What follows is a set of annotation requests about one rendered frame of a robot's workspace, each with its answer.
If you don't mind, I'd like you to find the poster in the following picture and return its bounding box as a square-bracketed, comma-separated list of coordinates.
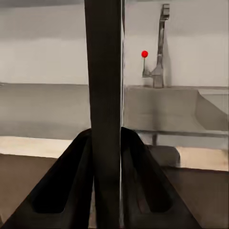
[84, 0, 125, 229]

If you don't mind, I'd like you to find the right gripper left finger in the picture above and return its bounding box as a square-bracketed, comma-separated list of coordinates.
[1, 128, 94, 229]

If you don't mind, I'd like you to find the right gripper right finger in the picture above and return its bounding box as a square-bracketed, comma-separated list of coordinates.
[121, 127, 202, 229]

